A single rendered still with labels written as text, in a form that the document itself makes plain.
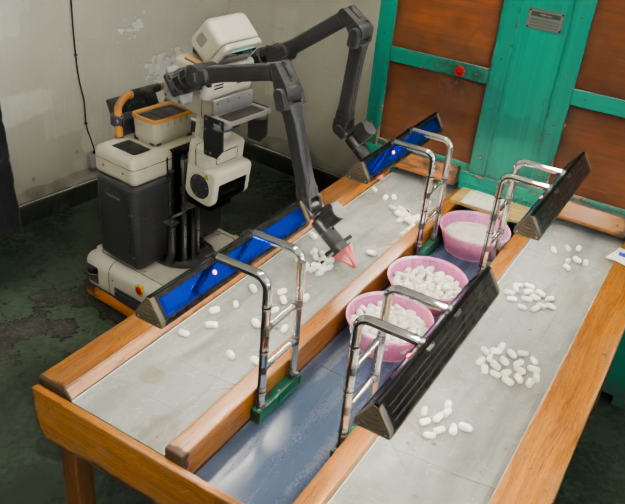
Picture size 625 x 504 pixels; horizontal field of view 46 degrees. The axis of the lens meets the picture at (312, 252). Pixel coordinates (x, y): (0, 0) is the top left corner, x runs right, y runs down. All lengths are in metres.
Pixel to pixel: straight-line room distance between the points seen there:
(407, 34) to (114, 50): 1.88
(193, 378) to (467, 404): 0.73
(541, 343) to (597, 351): 0.16
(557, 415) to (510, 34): 1.46
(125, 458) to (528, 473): 0.95
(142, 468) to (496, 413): 0.90
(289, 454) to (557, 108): 1.67
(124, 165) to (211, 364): 1.24
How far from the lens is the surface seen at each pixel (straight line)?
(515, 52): 2.90
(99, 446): 1.92
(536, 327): 2.36
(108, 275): 3.34
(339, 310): 2.20
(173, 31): 4.60
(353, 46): 2.68
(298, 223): 2.01
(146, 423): 1.86
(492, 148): 3.01
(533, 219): 2.17
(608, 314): 2.49
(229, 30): 2.76
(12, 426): 3.00
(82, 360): 2.02
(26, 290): 3.72
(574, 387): 2.13
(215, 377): 1.97
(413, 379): 1.48
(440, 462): 1.83
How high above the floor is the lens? 2.03
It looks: 31 degrees down
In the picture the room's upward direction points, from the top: 5 degrees clockwise
